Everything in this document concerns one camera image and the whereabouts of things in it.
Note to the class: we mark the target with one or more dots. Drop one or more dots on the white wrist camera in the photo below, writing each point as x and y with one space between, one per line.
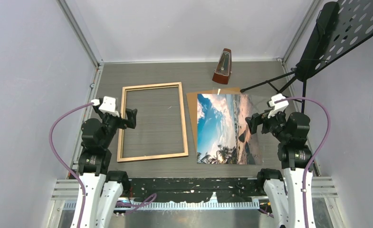
106 105
277 103

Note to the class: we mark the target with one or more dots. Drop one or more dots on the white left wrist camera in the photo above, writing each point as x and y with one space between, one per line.
106 105

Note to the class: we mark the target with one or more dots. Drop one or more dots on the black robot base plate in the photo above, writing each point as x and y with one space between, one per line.
195 190

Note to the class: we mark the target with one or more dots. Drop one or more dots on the brown cardboard backing board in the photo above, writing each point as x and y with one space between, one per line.
193 107

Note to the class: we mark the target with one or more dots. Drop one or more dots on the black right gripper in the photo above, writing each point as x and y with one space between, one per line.
257 118

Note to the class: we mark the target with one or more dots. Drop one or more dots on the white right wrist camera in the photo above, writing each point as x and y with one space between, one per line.
277 103

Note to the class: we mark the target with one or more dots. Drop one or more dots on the black perforated music stand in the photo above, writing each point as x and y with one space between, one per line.
340 26

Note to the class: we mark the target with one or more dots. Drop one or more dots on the clear acrylic sheet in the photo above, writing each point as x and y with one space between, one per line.
258 97

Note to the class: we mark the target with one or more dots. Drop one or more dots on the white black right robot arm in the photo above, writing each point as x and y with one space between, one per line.
289 191

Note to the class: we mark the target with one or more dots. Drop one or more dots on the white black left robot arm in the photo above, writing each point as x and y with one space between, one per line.
100 188

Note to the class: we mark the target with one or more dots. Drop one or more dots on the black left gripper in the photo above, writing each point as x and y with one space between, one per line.
130 122

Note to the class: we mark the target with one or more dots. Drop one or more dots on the aluminium extrusion rail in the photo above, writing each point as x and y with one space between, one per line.
322 187

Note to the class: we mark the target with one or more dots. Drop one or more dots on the beach landscape photo print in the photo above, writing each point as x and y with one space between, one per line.
223 135

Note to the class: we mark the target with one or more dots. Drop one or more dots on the brown wooden metronome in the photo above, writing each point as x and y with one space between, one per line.
223 70

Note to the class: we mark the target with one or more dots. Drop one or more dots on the light wooden picture frame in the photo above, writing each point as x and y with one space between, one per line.
185 152

